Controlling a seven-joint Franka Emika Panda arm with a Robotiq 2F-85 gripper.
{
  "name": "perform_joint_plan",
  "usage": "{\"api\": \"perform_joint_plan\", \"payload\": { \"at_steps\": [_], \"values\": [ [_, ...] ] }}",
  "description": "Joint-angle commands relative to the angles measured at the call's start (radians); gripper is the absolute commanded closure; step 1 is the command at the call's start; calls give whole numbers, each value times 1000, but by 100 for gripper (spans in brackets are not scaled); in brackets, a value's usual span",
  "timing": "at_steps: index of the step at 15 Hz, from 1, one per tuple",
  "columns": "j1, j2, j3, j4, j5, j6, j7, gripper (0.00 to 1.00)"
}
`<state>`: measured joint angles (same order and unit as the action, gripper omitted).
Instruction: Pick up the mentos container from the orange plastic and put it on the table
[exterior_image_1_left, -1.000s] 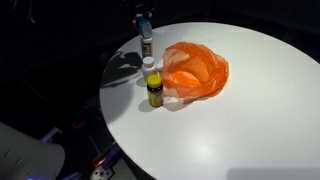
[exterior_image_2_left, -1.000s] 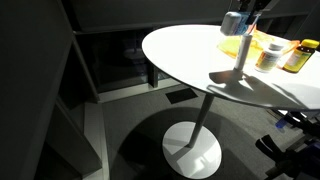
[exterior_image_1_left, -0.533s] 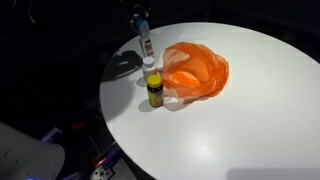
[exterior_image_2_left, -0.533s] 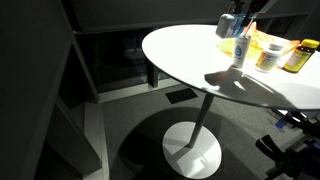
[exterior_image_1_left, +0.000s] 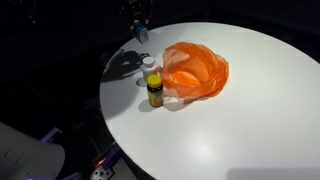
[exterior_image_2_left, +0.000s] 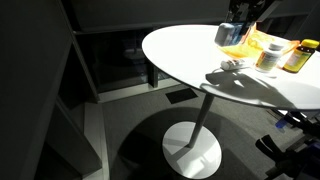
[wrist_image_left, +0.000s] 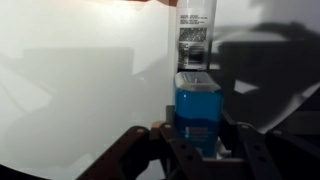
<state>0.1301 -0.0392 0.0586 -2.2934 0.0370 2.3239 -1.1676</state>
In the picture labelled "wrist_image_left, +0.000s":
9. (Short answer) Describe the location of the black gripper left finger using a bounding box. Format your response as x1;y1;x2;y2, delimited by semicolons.
75;105;214;180

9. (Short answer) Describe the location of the tall white tube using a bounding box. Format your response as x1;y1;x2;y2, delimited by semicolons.
175;0;218;73

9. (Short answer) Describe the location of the blue mentos container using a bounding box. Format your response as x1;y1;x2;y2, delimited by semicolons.
173;70;224;158

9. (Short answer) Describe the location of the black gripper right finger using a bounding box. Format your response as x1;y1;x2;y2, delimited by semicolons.
218;108;320;180

